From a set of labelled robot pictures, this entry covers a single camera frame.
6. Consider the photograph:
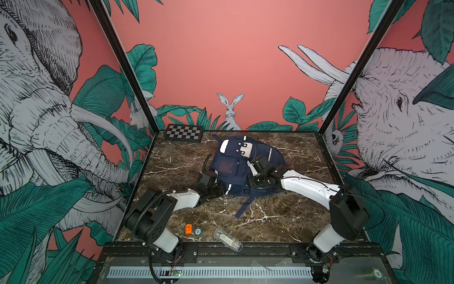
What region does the navy blue school backpack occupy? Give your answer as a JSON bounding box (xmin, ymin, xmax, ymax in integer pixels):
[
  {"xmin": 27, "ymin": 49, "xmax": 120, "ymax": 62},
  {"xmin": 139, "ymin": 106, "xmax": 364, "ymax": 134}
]
[{"xmin": 210, "ymin": 134, "xmax": 288, "ymax": 219}]

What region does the clear plastic supply case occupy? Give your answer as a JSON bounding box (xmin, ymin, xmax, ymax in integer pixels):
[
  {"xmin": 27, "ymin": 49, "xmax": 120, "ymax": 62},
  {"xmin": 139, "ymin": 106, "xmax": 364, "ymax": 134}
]
[{"xmin": 214, "ymin": 228, "xmax": 243, "ymax": 252}]

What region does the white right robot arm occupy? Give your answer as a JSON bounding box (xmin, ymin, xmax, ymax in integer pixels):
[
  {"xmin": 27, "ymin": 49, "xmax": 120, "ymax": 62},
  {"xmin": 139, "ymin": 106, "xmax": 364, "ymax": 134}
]
[{"xmin": 248, "ymin": 156, "xmax": 370, "ymax": 257}]

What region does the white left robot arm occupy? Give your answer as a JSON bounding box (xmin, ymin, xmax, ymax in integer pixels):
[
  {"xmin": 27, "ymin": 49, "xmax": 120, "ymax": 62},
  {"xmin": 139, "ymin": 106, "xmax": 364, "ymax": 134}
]
[{"xmin": 122, "ymin": 170, "xmax": 225, "ymax": 254}]

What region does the orange pencil sharpener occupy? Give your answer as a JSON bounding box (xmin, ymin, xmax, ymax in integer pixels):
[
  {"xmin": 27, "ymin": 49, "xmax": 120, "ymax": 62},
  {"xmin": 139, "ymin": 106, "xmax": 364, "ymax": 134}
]
[{"xmin": 185, "ymin": 224, "xmax": 193, "ymax": 235}]

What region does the black white checkerboard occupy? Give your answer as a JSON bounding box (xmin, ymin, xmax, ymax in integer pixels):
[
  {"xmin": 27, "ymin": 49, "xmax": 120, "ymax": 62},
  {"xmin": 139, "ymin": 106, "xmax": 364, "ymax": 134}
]
[{"xmin": 164, "ymin": 124, "xmax": 203, "ymax": 143}]

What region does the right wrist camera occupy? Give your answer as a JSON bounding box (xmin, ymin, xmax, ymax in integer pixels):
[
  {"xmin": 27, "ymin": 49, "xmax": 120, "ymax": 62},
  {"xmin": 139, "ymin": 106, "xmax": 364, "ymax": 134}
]
[{"xmin": 247, "ymin": 161, "xmax": 258, "ymax": 176}]

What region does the black front mounting rail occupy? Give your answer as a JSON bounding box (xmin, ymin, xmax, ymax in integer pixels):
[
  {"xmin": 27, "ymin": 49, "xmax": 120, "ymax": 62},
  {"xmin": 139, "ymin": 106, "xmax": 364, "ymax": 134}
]
[{"xmin": 98, "ymin": 241, "xmax": 387, "ymax": 265}]

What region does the white slotted cable duct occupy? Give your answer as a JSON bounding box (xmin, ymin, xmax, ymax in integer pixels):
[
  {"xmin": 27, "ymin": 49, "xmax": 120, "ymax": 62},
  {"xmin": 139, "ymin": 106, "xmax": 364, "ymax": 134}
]
[{"xmin": 107, "ymin": 266, "xmax": 312, "ymax": 279}]

